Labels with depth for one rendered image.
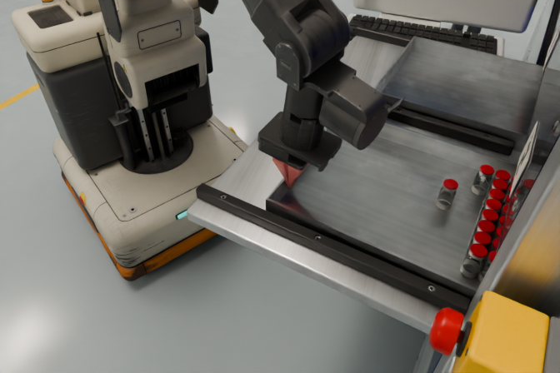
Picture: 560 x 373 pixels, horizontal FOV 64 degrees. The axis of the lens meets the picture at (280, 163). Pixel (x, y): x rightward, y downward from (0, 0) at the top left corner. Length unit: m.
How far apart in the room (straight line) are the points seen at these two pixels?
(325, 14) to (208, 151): 1.25
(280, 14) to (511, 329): 0.36
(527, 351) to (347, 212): 0.33
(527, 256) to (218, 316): 1.26
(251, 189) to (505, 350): 0.42
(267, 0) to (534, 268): 0.35
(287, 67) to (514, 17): 1.02
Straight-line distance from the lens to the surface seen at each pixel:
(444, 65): 1.06
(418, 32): 1.32
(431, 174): 0.76
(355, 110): 0.50
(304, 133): 0.58
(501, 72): 1.08
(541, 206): 0.40
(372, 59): 1.05
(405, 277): 0.60
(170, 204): 1.54
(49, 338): 1.71
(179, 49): 1.27
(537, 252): 0.44
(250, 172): 0.73
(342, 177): 0.72
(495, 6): 1.44
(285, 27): 0.48
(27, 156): 2.40
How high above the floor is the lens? 1.38
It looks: 42 degrees down
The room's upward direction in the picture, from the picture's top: straight up
